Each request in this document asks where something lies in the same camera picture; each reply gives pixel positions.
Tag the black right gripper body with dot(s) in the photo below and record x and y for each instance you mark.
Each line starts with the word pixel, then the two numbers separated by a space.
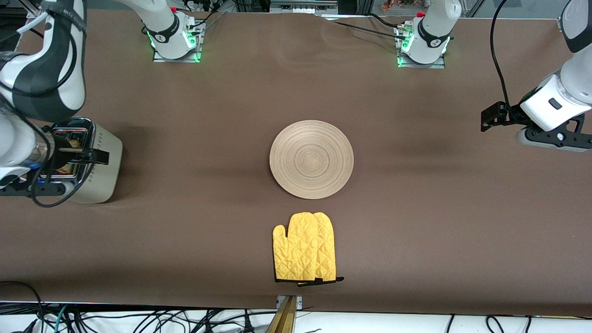
pixel 59 157

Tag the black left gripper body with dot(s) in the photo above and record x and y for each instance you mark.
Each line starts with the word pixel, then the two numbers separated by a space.
pixel 508 116

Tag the slice of brown bread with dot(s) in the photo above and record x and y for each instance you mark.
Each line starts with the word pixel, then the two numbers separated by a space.
pixel 65 169

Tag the round wooden plate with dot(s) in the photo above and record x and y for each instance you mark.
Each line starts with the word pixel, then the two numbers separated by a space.
pixel 311 159

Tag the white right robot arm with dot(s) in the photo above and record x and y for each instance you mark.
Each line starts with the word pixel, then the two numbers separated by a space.
pixel 162 27

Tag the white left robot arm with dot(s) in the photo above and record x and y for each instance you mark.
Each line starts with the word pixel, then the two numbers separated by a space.
pixel 430 32

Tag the cream and chrome toaster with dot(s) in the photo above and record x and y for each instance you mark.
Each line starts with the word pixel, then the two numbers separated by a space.
pixel 106 175

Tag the orange background decoration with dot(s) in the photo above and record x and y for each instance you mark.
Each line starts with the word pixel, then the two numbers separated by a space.
pixel 397 5

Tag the brown table cover cloth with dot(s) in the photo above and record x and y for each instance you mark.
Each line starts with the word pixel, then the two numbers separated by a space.
pixel 416 254

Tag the yellow quilted oven mitt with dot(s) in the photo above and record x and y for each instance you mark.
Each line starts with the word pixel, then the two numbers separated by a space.
pixel 296 249
pixel 327 249

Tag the brass coloured mounting bar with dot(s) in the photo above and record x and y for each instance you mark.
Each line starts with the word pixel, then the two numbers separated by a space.
pixel 286 319

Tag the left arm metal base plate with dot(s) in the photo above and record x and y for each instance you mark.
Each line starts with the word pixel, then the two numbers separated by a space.
pixel 439 65

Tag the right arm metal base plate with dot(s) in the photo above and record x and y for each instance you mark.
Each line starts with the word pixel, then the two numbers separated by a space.
pixel 159 59

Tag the aluminium frame rail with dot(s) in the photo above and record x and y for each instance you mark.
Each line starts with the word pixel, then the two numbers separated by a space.
pixel 300 7

